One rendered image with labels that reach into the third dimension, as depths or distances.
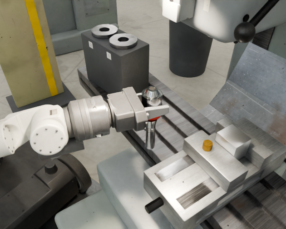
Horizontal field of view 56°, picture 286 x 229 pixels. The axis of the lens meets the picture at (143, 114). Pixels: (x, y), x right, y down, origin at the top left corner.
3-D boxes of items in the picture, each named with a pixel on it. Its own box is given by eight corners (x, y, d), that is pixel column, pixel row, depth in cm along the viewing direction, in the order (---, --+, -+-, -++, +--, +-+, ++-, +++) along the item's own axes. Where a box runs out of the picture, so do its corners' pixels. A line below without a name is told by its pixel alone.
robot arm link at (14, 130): (58, 100, 60) (-6, 116, 57) (60, 114, 53) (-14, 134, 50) (66, 125, 63) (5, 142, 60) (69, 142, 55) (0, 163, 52)
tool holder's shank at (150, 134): (149, 108, 66) (148, 139, 73) (141, 115, 64) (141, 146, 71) (160, 113, 64) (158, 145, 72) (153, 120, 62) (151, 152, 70)
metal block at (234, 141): (230, 165, 64) (236, 148, 60) (212, 149, 67) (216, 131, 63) (245, 155, 66) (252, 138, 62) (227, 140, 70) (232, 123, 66)
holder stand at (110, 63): (123, 105, 92) (120, 52, 79) (87, 78, 105) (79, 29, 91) (149, 91, 99) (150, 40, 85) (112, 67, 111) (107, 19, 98)
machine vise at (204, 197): (181, 237, 58) (186, 211, 51) (142, 187, 68) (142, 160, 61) (281, 166, 73) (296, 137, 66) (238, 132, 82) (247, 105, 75)
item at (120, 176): (158, 279, 70) (160, 261, 62) (98, 184, 92) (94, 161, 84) (278, 187, 91) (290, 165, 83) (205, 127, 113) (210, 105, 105)
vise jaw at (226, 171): (226, 193, 59) (230, 182, 56) (182, 149, 68) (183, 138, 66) (244, 180, 61) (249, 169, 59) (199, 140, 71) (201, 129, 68)
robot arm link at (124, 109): (148, 108, 54) (89, 121, 51) (147, 141, 60) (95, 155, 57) (130, 75, 63) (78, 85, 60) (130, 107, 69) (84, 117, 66)
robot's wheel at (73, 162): (59, 177, 134) (50, 151, 121) (67, 171, 137) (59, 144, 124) (86, 200, 125) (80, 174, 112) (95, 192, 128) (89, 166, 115)
